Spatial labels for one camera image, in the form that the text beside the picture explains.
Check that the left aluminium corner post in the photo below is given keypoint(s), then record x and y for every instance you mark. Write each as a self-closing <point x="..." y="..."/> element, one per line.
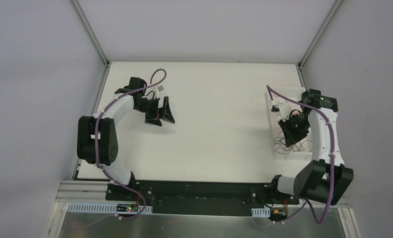
<point x="76" y="5"/>

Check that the white foam compartment tray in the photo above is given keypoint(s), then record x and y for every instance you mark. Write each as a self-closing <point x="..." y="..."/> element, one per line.
<point x="300" y="151"/>

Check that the right white slotted cable duct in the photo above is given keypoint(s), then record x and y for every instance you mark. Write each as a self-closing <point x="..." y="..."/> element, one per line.
<point x="261" y="212"/>

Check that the aluminium corner post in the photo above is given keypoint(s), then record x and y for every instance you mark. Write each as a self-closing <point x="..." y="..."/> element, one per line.
<point x="318" y="35"/>
<point x="76" y="5"/>

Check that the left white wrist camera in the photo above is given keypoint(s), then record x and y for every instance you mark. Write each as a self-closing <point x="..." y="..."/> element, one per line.
<point x="154" y="92"/>

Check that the left green controller board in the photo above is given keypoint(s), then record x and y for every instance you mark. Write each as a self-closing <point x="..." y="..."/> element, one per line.
<point x="127" y="208"/>

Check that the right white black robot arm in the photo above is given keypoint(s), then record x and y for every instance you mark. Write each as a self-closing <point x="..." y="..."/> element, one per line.
<point x="325" y="178"/>

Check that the white slotted cable duct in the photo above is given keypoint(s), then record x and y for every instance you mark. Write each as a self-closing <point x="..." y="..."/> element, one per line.
<point x="103" y="208"/>
<point x="261" y="212"/>

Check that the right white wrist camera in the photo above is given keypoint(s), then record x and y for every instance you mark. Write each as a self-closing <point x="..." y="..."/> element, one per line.
<point x="283" y="108"/>

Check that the right aluminium corner post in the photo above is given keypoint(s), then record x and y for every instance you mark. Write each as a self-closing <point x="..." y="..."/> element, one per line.
<point x="318" y="35"/>

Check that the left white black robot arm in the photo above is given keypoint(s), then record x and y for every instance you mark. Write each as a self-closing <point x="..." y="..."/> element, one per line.
<point x="97" y="141"/>

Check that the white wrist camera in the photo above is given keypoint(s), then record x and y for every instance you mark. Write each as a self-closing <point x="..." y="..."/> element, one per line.
<point x="283" y="108"/>
<point x="154" y="92"/>

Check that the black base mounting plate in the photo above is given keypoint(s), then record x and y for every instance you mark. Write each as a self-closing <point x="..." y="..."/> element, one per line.
<point x="200" y="198"/>

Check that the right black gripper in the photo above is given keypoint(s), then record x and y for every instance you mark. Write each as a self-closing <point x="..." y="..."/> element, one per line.
<point x="294" y="128"/>

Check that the left white slotted cable duct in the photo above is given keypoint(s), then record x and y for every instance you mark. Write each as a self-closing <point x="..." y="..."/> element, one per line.
<point x="103" y="208"/>

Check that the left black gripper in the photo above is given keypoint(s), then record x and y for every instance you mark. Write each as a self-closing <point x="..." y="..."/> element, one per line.
<point x="153" y="110"/>

